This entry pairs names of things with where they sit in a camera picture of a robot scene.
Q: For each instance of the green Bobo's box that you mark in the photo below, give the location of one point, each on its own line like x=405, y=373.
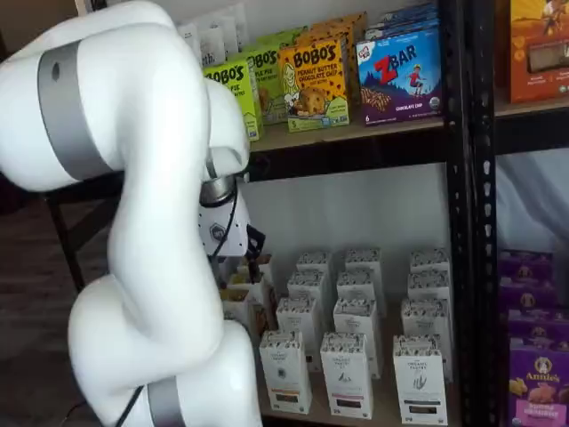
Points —
x=266, y=80
x=284, y=37
x=235, y=89

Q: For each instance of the white granola bag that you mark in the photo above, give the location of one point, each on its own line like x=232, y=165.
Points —
x=186, y=37

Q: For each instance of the black frame of neighbour shelf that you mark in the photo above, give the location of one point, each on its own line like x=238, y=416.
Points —
x=484, y=222

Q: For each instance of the white box yellow strip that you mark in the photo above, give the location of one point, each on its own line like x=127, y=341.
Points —
x=306, y=284
x=295, y=316
x=284, y=369
x=313, y=262

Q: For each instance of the orange snack box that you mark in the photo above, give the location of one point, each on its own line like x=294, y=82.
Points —
x=538, y=49

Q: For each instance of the translucent plastic sheet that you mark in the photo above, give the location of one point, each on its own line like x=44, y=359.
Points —
x=533, y=200

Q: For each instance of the white box pink strip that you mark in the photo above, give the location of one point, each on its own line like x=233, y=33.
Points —
x=362, y=260
x=347, y=378
x=358, y=284
x=355, y=316

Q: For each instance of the black metal shelf frame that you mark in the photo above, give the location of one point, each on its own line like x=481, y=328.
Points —
x=458, y=222

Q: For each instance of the yellow Bobo's box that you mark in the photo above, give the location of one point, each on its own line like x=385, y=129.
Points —
x=342, y=20
x=313, y=84
x=324, y=35

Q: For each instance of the wooden board of neighbour shelf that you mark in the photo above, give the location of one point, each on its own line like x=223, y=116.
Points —
x=533, y=107

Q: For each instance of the black metal stand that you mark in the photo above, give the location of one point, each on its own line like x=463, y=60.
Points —
x=66, y=242

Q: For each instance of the blue Zbar box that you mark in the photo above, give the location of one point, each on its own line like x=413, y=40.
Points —
x=391, y=32
x=400, y=80
x=409, y=13

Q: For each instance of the wooden shelf board with snacks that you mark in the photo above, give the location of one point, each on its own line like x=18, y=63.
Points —
x=311, y=135

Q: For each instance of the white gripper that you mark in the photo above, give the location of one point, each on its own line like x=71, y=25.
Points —
x=222, y=231

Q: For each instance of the white yellow granola box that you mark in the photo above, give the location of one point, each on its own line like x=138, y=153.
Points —
x=266, y=269
x=262, y=320
x=240, y=281

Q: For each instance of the white box dark strip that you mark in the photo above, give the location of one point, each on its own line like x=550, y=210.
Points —
x=418, y=382
x=429, y=260
x=424, y=316
x=427, y=284

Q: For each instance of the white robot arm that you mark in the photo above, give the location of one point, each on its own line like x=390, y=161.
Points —
x=146, y=289

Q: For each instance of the purple Annie's box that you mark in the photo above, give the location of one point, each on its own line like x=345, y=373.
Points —
x=538, y=391
x=524, y=267
x=533, y=329
x=529, y=293

